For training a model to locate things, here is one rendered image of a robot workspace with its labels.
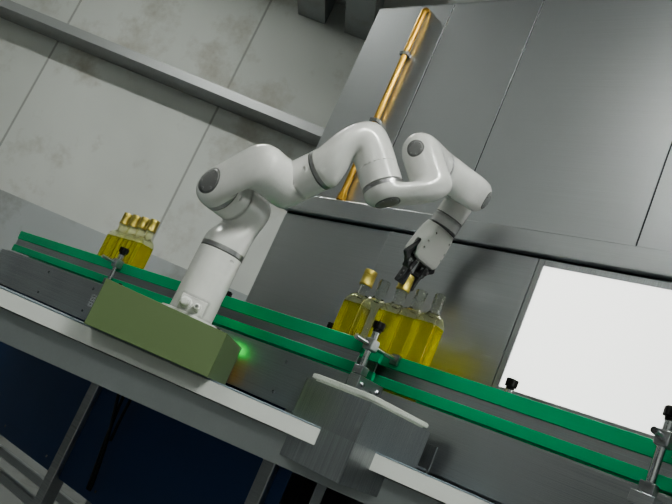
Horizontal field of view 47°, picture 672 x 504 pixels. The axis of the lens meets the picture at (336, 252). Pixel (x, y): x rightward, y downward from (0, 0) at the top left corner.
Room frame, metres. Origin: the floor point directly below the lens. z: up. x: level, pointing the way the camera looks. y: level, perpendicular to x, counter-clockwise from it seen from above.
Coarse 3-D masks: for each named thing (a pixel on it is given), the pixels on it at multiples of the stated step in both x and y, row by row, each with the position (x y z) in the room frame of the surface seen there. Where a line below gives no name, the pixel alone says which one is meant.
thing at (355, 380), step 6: (348, 378) 1.70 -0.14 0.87; (354, 378) 1.68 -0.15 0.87; (360, 378) 1.68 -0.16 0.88; (366, 378) 1.69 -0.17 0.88; (348, 384) 1.69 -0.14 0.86; (354, 384) 1.68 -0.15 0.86; (360, 384) 1.68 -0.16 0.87; (366, 384) 1.70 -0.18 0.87; (372, 384) 1.71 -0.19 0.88; (366, 390) 1.70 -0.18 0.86; (372, 390) 1.72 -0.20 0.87; (378, 390) 1.73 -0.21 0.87; (378, 396) 1.74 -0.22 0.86
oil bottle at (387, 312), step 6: (384, 306) 1.85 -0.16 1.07; (390, 306) 1.84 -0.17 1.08; (396, 306) 1.83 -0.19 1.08; (402, 306) 1.86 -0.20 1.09; (378, 312) 1.86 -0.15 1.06; (384, 312) 1.84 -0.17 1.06; (390, 312) 1.83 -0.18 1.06; (396, 312) 1.83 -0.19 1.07; (378, 318) 1.85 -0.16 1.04; (384, 318) 1.84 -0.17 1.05; (390, 318) 1.83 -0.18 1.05; (372, 324) 1.86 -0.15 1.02; (390, 324) 1.83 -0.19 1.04; (372, 330) 1.85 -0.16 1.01; (384, 330) 1.83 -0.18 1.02; (384, 336) 1.83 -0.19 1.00; (384, 342) 1.83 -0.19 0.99
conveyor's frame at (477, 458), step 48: (48, 288) 2.62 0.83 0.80; (96, 288) 2.44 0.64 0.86; (240, 336) 1.96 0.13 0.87; (240, 384) 1.91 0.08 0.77; (288, 384) 1.80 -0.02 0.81; (432, 432) 1.63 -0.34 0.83; (480, 432) 1.56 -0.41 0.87; (480, 480) 1.54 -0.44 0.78; (528, 480) 1.47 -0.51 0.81; (576, 480) 1.41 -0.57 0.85; (624, 480) 1.36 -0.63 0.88
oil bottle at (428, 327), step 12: (432, 312) 1.77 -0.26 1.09; (420, 324) 1.76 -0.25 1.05; (432, 324) 1.74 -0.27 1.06; (408, 336) 1.78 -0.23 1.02; (420, 336) 1.75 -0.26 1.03; (432, 336) 1.75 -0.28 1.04; (408, 348) 1.77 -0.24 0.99; (420, 348) 1.75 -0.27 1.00; (432, 348) 1.77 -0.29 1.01; (420, 360) 1.75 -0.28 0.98
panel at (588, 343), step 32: (544, 288) 1.75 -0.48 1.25; (576, 288) 1.69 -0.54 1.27; (608, 288) 1.64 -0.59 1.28; (640, 288) 1.60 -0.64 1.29; (544, 320) 1.73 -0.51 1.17; (576, 320) 1.68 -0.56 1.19; (608, 320) 1.63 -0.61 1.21; (640, 320) 1.58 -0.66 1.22; (512, 352) 1.76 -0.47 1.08; (544, 352) 1.71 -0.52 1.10; (576, 352) 1.66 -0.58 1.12; (608, 352) 1.61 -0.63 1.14; (640, 352) 1.57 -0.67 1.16; (544, 384) 1.69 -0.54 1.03; (576, 384) 1.64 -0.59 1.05; (608, 384) 1.60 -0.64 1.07; (640, 384) 1.55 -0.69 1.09; (608, 416) 1.58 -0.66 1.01; (640, 416) 1.54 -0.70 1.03
